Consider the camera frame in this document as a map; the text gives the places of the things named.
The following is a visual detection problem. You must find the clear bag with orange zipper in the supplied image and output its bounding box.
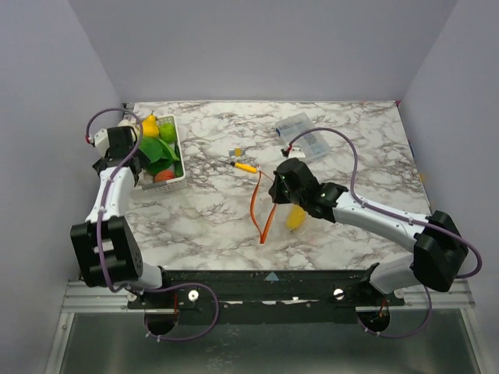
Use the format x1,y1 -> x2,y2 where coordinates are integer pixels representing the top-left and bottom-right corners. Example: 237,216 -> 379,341
251,169 -> 324,250

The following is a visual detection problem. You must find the green toy leaf vegetable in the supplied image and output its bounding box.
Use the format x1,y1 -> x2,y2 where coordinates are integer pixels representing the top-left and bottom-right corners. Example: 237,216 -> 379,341
146,139 -> 184,178

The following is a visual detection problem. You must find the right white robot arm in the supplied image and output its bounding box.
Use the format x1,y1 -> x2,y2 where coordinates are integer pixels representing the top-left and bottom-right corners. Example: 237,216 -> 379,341
269,158 -> 469,305

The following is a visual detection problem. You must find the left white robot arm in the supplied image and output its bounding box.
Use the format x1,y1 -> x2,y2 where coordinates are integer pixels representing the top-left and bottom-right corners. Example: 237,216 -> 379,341
70,126 -> 173,308

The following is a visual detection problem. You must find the yellow toy pear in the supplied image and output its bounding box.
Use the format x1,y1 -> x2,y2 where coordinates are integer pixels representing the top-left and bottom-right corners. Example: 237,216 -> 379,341
141,113 -> 160,138

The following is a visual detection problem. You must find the toy bok choy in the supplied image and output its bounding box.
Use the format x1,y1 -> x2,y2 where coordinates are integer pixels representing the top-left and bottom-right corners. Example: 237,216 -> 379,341
139,137 -> 180,163

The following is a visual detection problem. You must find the clear plastic parts box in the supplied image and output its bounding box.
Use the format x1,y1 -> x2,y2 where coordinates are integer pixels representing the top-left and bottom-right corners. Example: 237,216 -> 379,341
275,112 -> 331,162

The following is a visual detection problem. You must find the green toy lime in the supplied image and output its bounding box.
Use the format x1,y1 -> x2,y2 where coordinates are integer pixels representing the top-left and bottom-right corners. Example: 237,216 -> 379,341
159,123 -> 177,143

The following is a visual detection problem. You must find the white plastic basket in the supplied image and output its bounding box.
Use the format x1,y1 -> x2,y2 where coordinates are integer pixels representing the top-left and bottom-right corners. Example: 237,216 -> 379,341
133,112 -> 186,196

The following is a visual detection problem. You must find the small striped connector block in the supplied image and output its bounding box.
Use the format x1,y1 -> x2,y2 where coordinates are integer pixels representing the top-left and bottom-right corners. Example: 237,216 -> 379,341
228,148 -> 246,157

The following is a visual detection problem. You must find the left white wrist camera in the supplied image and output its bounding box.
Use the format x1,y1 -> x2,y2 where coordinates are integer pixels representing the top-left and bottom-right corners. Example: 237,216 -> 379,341
92,129 -> 109,157

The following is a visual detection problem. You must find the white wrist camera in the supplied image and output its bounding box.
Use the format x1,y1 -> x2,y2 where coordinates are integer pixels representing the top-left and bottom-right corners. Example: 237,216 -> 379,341
285,146 -> 306,160
92,129 -> 109,157

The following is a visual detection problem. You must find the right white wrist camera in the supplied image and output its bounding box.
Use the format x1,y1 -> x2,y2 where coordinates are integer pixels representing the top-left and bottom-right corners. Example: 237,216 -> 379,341
285,146 -> 306,160

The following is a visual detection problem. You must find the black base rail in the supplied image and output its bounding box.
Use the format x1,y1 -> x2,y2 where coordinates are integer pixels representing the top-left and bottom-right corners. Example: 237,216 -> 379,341
128,270 -> 404,325

